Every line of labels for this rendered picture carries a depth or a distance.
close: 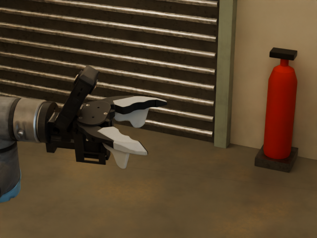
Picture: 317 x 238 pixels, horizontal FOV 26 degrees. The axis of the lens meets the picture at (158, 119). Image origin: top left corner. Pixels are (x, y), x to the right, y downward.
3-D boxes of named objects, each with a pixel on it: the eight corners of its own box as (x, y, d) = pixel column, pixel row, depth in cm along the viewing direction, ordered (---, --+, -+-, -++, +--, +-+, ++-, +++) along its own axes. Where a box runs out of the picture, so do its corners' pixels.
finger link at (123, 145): (149, 176, 110) (112, 151, 115) (147, 146, 106) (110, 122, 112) (134, 184, 108) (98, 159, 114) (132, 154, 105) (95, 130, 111)
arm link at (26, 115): (27, 89, 119) (8, 114, 113) (51, 91, 119) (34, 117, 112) (32, 125, 124) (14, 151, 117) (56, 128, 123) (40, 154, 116)
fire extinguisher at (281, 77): (297, 156, 359) (308, 47, 333) (288, 173, 343) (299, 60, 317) (264, 149, 365) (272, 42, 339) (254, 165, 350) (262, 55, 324)
